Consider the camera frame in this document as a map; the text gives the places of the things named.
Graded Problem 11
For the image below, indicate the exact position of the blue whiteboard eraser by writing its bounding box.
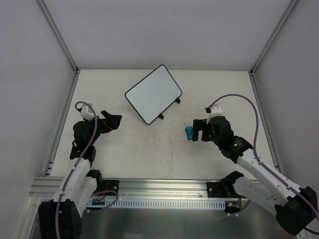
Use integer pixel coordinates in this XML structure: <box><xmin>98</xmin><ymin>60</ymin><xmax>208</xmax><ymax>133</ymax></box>
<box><xmin>185</xmin><ymin>126</ymin><xmax>193</xmax><ymax>140</ymax></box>

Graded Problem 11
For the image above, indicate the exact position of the white whiteboard with black frame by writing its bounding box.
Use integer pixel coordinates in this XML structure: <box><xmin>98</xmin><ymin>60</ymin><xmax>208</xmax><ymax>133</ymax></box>
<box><xmin>125</xmin><ymin>65</ymin><xmax>182</xmax><ymax>125</ymax></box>

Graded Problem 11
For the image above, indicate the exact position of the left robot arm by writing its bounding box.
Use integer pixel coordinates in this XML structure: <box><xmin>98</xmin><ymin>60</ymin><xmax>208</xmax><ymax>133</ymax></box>
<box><xmin>38</xmin><ymin>106</ymin><xmax>122</xmax><ymax>239</ymax></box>

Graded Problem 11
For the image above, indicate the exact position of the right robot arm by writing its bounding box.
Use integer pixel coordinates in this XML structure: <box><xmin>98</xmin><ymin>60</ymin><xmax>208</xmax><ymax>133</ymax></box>
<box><xmin>185</xmin><ymin>116</ymin><xmax>319</xmax><ymax>236</ymax></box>

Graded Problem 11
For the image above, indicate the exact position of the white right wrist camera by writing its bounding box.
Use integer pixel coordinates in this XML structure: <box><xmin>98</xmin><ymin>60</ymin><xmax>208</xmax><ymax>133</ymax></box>
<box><xmin>205</xmin><ymin>105</ymin><xmax>223</xmax><ymax>124</ymax></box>

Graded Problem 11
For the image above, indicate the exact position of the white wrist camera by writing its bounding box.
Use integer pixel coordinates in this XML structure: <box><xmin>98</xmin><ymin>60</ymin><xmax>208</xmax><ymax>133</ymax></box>
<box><xmin>205</xmin><ymin>105</ymin><xmax>223</xmax><ymax>124</ymax></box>
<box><xmin>80</xmin><ymin>104</ymin><xmax>94</xmax><ymax>120</ymax></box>

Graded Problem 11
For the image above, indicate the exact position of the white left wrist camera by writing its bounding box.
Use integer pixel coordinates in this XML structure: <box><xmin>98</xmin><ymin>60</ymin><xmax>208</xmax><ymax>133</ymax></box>
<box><xmin>80</xmin><ymin>104</ymin><xmax>94</xmax><ymax>120</ymax></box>

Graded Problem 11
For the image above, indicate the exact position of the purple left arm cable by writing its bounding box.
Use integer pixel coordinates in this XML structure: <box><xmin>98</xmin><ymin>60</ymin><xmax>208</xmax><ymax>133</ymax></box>
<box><xmin>54</xmin><ymin>101</ymin><xmax>119</xmax><ymax>239</ymax></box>

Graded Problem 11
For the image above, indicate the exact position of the right table edge rail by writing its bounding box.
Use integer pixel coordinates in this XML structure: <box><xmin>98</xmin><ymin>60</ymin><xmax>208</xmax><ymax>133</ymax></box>
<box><xmin>248</xmin><ymin>71</ymin><xmax>283</xmax><ymax>173</ymax></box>

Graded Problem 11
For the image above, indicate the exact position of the table edge rail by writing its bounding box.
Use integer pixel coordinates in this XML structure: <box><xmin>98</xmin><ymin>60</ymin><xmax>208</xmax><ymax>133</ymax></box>
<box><xmin>248</xmin><ymin>71</ymin><xmax>283</xmax><ymax>173</ymax></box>
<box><xmin>41</xmin><ymin>70</ymin><xmax>80</xmax><ymax>177</ymax></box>

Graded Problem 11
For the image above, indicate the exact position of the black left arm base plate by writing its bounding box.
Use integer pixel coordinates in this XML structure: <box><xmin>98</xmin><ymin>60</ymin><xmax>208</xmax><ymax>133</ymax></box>
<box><xmin>97</xmin><ymin>179</ymin><xmax>120</xmax><ymax>196</ymax></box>

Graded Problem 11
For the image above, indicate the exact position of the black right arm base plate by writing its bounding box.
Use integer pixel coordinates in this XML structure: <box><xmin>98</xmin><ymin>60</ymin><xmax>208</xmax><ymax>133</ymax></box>
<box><xmin>206</xmin><ymin>181</ymin><xmax>240</xmax><ymax>199</ymax></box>

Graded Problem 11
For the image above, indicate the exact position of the left aluminium frame post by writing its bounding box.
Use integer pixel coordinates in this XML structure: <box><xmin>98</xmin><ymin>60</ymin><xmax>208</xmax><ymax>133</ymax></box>
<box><xmin>36</xmin><ymin>0</ymin><xmax>78</xmax><ymax>73</ymax></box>

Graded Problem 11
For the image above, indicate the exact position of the aluminium frame post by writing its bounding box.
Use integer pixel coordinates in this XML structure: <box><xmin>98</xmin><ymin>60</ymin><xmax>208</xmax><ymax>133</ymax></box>
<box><xmin>36</xmin><ymin>0</ymin><xmax>78</xmax><ymax>73</ymax></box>
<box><xmin>250</xmin><ymin>0</ymin><xmax>299</xmax><ymax>76</ymax></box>

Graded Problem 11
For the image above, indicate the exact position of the white slotted cable duct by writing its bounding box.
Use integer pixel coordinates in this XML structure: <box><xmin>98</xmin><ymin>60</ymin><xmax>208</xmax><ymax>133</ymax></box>
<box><xmin>85</xmin><ymin>196</ymin><xmax>226</xmax><ymax>211</ymax></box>

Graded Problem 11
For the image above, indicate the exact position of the left table edge rail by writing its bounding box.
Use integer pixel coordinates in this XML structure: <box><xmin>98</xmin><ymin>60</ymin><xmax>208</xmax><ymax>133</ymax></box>
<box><xmin>41</xmin><ymin>70</ymin><xmax>80</xmax><ymax>177</ymax></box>

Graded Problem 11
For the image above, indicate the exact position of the aluminium mounting rail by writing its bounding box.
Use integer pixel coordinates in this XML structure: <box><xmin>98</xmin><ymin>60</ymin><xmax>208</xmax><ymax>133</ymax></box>
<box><xmin>29</xmin><ymin>176</ymin><xmax>299</xmax><ymax>201</ymax></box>

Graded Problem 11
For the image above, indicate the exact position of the right aluminium frame post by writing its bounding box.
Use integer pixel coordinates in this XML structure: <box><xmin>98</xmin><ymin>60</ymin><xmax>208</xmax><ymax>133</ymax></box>
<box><xmin>250</xmin><ymin>0</ymin><xmax>299</xmax><ymax>76</ymax></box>

